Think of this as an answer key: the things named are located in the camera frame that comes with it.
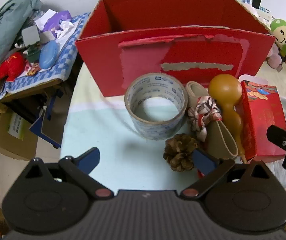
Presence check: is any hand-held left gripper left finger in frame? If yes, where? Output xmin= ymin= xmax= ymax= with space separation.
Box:
xmin=25 ymin=147 xmax=115 ymax=201

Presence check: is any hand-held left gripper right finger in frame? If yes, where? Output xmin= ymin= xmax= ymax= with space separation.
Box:
xmin=180 ymin=148 xmax=271 ymax=201

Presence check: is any red patterned gift bag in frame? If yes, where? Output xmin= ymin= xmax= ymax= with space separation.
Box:
xmin=239 ymin=74 xmax=286 ymax=162

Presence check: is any beige belt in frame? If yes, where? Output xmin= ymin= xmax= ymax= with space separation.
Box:
xmin=185 ymin=81 xmax=238 ymax=160

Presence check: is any brown pine cone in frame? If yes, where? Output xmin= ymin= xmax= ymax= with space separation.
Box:
xmin=163 ymin=134 xmax=200 ymax=172

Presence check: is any red white patterned scarf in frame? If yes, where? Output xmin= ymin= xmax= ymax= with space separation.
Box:
xmin=187 ymin=96 xmax=222 ymax=142

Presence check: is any brown gourd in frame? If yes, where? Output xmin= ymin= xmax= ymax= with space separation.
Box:
xmin=208 ymin=74 xmax=245 ymax=163

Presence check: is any printed packing tape roll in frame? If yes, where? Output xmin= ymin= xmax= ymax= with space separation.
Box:
xmin=124 ymin=73 xmax=188 ymax=140

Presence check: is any red cardboard box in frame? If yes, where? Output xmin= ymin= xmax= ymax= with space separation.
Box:
xmin=75 ymin=0 xmax=276 ymax=98

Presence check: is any mauve plush toy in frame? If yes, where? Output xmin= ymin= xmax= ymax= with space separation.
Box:
xmin=266 ymin=47 xmax=286 ymax=72

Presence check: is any brown cardboard box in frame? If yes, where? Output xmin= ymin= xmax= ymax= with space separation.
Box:
xmin=0 ymin=110 xmax=40 ymax=160

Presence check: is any blue checkered cloth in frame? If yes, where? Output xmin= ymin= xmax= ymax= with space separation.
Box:
xmin=4 ymin=12 xmax=91 ymax=94

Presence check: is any blue oval case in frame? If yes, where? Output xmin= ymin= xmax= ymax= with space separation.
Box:
xmin=39 ymin=41 xmax=58 ymax=70

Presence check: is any dark green small object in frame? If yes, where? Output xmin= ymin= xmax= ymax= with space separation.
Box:
xmin=25 ymin=44 xmax=41 ymax=62

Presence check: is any red plush toy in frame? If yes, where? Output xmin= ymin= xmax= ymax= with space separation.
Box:
xmin=0 ymin=52 xmax=26 ymax=82

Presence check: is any white power strip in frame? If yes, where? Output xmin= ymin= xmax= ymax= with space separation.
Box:
xmin=240 ymin=0 xmax=275 ymax=22

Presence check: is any white crumpled tissue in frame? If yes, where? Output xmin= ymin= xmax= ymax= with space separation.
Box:
xmin=55 ymin=20 xmax=75 ymax=38

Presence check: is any grey square box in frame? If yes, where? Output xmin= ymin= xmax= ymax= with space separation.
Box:
xmin=21 ymin=26 xmax=40 ymax=47

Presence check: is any purple tissue pack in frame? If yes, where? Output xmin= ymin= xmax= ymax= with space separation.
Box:
xmin=43 ymin=10 xmax=73 ymax=34

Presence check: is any white paper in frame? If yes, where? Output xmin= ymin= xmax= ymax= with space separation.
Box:
xmin=34 ymin=9 xmax=58 ymax=30

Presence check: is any grey-green cloth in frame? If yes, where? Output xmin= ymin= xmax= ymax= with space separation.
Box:
xmin=0 ymin=0 xmax=43 ymax=67

